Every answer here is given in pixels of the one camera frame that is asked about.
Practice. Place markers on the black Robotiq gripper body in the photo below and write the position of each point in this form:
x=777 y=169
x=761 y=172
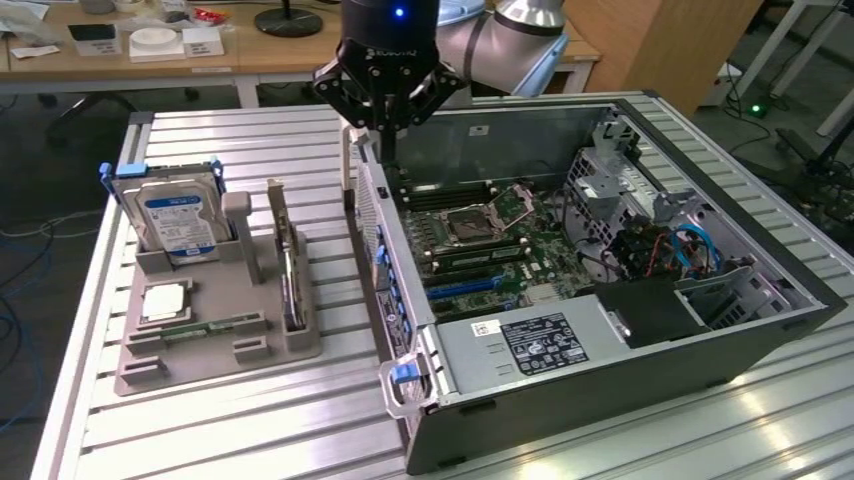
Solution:
x=389 y=45

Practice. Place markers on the graphics card with metal bracket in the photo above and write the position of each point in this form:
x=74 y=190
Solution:
x=289 y=270

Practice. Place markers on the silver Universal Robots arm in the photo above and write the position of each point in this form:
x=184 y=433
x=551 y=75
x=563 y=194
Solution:
x=527 y=20

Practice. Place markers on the wooden desk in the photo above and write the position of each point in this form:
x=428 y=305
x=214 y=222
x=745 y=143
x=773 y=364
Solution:
x=300 y=55

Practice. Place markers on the black round lamp base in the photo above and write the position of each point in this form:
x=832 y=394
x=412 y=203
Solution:
x=286 y=22

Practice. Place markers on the plain white labelled box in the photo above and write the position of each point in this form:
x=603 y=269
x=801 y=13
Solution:
x=205 y=44

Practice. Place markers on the red small item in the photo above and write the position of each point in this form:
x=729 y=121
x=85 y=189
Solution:
x=208 y=17

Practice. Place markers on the metal socket cover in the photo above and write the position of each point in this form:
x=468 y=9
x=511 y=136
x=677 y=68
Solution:
x=516 y=205

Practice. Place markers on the CPU socket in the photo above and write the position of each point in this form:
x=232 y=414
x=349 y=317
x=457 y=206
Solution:
x=469 y=222

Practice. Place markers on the white box with round insert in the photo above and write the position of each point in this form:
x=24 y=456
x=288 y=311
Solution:
x=156 y=45

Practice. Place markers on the metal disk bay cage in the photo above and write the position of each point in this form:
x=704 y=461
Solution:
x=600 y=195

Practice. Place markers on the RAM stick with black chips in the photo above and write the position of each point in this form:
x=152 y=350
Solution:
x=480 y=257

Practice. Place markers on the hard disk in blue caddy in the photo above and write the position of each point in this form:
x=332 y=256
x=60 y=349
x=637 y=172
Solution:
x=173 y=220

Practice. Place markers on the green motherboard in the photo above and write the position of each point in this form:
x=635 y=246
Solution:
x=533 y=260

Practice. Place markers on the wooden cabinet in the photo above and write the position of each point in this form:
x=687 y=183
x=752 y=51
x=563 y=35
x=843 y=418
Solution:
x=680 y=50

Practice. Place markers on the white box with black top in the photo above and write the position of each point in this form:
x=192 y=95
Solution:
x=94 y=40

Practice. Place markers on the blue expansion slot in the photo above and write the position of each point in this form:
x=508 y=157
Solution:
x=460 y=287

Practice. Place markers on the grey cup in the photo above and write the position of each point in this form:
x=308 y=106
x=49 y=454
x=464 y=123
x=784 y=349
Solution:
x=97 y=6

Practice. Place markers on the white paper slip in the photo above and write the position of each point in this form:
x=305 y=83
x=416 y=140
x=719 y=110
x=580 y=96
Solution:
x=33 y=51

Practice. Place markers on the device with green light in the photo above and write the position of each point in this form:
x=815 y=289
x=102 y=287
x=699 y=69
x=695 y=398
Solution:
x=755 y=108

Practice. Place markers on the silver CPU chip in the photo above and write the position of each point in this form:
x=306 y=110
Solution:
x=162 y=302

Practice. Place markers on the green RAM stick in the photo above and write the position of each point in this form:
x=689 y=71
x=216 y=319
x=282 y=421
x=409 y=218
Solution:
x=200 y=330

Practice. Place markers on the grey power supply unit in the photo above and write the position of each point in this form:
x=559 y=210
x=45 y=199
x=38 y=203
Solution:
x=480 y=360

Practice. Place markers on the black floor stand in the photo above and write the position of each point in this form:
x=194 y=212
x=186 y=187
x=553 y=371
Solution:
x=800 y=150

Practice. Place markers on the grey plastic parts rack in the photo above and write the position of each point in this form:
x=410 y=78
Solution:
x=220 y=360

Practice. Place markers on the blue case latch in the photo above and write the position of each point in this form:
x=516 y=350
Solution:
x=402 y=374

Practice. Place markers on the open black PC case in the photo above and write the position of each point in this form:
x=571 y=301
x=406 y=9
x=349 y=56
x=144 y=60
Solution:
x=600 y=400

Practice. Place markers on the black intrusion switch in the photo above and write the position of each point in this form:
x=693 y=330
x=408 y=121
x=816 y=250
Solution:
x=381 y=193

